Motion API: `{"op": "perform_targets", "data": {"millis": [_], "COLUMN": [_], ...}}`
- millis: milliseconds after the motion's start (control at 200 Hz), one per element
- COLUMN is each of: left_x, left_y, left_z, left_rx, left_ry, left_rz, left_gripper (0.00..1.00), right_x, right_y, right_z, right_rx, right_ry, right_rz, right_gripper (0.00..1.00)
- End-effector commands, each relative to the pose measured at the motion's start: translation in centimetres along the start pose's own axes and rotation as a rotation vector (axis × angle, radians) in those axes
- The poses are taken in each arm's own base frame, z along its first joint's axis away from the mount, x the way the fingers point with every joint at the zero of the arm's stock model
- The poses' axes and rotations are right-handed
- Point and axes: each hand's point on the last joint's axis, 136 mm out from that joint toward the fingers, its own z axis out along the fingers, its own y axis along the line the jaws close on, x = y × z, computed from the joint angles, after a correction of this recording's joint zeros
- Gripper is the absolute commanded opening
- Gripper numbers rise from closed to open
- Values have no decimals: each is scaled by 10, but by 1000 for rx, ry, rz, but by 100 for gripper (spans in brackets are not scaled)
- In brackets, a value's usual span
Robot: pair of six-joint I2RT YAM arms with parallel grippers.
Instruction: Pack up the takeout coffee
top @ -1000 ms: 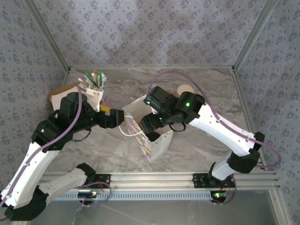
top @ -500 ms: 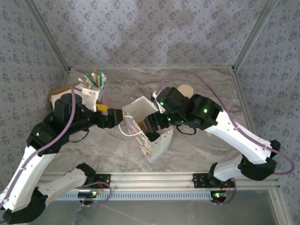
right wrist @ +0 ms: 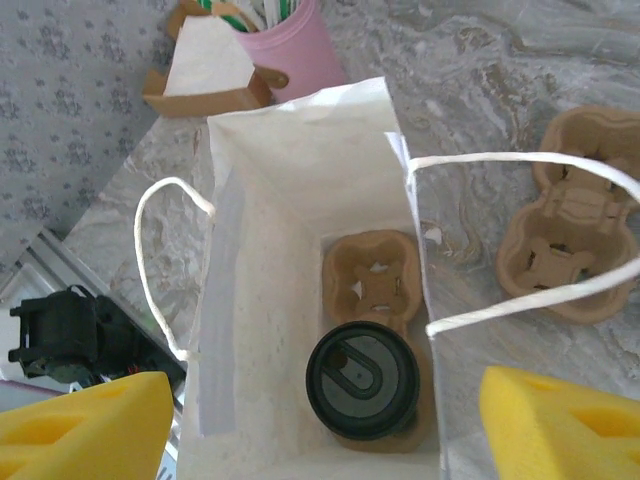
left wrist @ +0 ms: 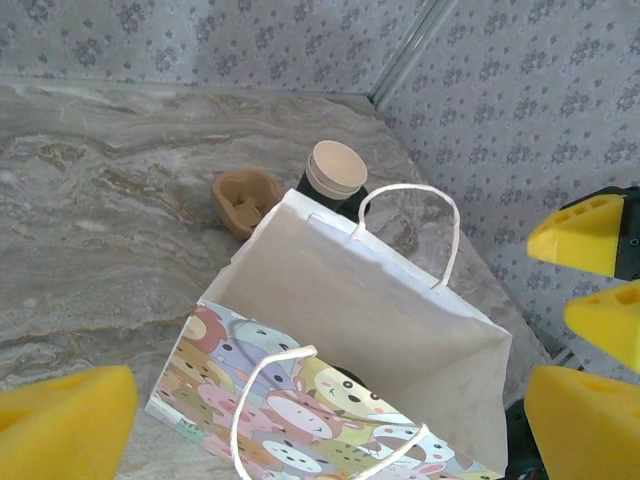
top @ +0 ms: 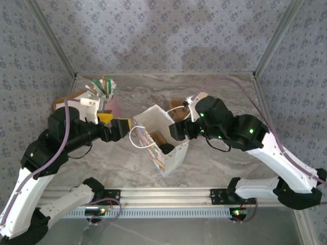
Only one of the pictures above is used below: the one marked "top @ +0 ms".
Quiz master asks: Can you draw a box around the black plastic cup lid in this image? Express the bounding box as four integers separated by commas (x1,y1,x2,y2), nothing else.
158,142,176,154

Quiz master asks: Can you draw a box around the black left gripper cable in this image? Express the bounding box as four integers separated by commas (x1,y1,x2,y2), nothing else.
71,142,93,160

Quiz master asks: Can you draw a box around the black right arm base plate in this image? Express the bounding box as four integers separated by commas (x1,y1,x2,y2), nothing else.
209,188,258,205

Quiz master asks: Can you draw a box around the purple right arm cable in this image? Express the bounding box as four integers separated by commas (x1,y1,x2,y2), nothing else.
195,77,327,224

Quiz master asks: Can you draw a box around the brown pulp cup carrier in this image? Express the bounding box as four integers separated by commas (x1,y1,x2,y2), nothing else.
152,131,167,144
169,99,192,123

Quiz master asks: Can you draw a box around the slotted grey cable duct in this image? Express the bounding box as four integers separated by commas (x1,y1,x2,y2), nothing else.
61,208,235,219

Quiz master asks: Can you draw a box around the aluminium mounting rail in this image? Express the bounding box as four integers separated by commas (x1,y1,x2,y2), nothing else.
38,187,306,207

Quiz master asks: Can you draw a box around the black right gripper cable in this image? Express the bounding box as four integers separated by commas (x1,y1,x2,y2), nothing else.
206,137,231,153

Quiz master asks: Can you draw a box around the small circuit board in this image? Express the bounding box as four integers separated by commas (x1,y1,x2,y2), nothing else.
231,208,250,217
85,208,107,216

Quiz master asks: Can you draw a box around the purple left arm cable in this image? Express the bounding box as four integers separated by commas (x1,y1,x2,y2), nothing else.
0,98,123,230

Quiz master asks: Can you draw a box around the aluminium corner post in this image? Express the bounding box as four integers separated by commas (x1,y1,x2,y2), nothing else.
253,0,305,77
27,0,78,79

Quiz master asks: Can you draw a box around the brown cardboard napkin box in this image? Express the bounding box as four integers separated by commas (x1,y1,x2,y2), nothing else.
53,91,87,112

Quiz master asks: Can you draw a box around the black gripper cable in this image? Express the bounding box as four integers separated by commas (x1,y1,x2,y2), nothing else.
206,137,231,153
71,142,93,160

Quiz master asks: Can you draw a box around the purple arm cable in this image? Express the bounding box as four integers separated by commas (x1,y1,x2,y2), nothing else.
195,77,327,224
0,98,123,230

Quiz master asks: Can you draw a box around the white paper takeout bag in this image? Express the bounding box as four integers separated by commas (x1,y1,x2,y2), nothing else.
129,104,192,177

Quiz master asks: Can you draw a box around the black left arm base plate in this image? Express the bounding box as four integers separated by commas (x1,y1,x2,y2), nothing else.
101,188,121,206

